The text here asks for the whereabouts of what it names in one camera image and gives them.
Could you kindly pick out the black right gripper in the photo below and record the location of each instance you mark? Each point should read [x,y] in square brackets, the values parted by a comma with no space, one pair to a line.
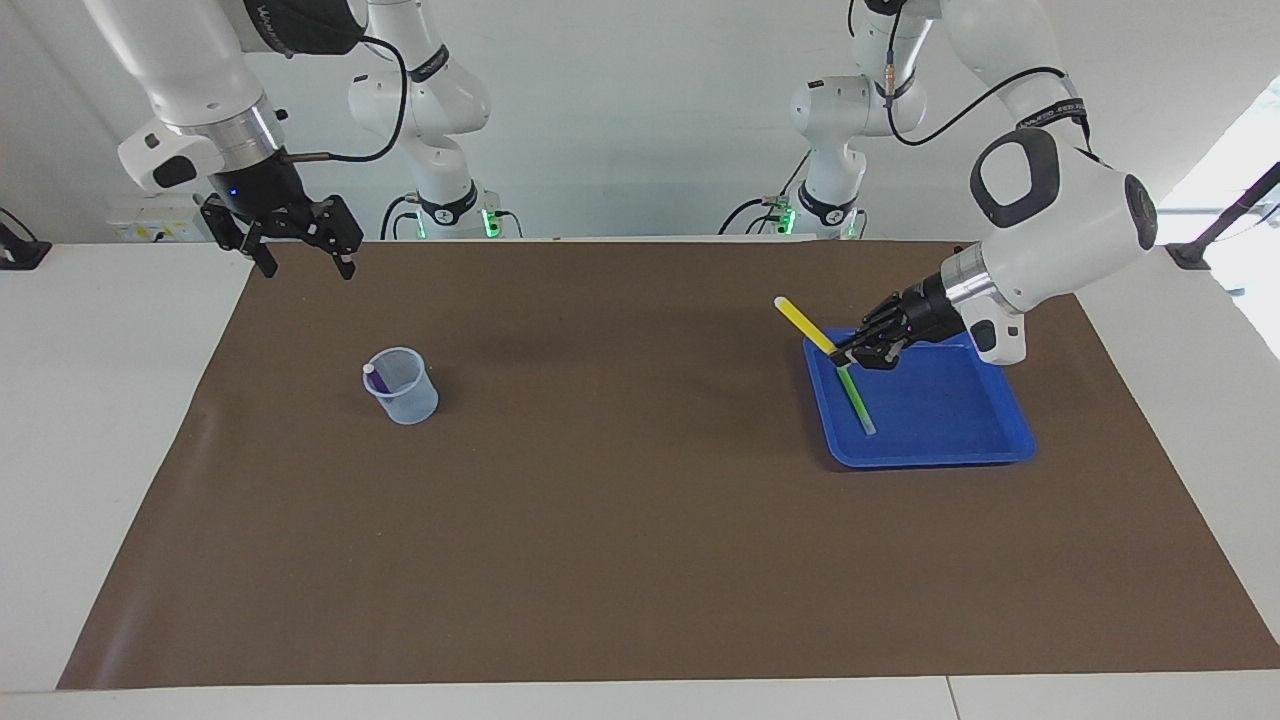
[260,190]

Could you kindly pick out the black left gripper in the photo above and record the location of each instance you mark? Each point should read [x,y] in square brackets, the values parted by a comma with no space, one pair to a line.
[930,310]

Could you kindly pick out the green pen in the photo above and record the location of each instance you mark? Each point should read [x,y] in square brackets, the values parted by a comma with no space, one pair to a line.
[858,402]

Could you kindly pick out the yellow pen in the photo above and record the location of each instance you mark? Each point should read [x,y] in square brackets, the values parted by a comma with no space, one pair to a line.
[805,322]

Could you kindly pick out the purple pen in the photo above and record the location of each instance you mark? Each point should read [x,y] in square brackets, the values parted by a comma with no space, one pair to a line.
[375,378]

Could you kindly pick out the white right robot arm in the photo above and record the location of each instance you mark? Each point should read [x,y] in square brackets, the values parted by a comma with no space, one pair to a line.
[190,70]

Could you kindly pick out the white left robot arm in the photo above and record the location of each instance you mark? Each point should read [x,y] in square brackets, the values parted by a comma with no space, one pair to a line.
[1060,220]

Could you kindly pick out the blue plastic tray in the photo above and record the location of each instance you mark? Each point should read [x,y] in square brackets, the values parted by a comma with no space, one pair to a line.
[940,430]

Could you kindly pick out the translucent plastic cup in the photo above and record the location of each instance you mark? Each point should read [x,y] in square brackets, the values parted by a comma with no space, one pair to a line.
[410,400]

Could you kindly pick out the black table clamp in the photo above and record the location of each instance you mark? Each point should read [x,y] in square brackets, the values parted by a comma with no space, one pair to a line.
[20,255]

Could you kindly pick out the black stand with pole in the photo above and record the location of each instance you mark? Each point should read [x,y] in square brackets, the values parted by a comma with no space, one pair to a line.
[1190,255]

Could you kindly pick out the brown table mat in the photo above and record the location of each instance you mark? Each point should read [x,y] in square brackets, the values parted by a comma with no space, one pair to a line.
[620,540]

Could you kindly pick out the white wall socket box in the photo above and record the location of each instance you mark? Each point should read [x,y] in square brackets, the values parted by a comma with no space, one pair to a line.
[150,220]

